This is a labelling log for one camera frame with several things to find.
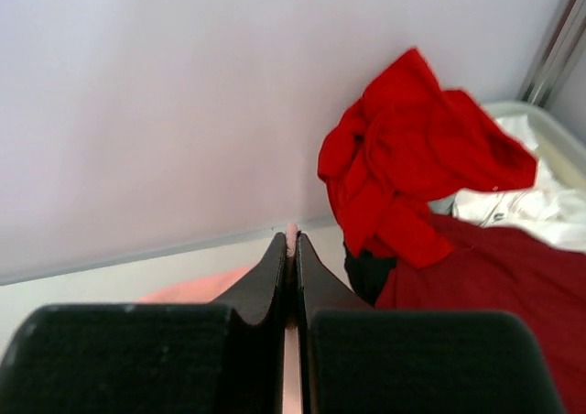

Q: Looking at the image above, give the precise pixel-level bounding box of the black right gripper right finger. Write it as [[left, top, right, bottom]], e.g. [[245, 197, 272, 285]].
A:
[[295, 234, 564, 413]]

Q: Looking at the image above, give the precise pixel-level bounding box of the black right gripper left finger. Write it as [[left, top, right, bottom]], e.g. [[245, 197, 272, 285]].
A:
[[1, 233, 287, 413]]

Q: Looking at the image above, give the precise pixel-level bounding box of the salmon pink t shirt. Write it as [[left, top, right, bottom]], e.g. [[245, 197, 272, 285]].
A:
[[135, 222, 304, 414]]

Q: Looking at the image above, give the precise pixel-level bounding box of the black garment in basket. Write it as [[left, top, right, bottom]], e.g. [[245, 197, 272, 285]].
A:
[[343, 244, 396, 306]]

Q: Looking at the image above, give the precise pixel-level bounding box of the dark red shirt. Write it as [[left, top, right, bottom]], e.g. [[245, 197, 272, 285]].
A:
[[375, 215, 585, 413]]

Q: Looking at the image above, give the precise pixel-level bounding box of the bright red shirt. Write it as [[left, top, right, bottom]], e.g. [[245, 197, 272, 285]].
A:
[[317, 49, 537, 267]]

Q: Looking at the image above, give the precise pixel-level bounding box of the white shirt in basket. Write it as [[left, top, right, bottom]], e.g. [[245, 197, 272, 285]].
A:
[[429, 114, 585, 253]]

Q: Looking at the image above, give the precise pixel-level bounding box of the white laundry basket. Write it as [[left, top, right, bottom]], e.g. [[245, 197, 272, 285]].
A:
[[483, 102, 586, 190]]

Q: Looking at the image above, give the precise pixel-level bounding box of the right aluminium corner post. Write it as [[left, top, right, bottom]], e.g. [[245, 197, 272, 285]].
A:
[[518, 0, 585, 107]]

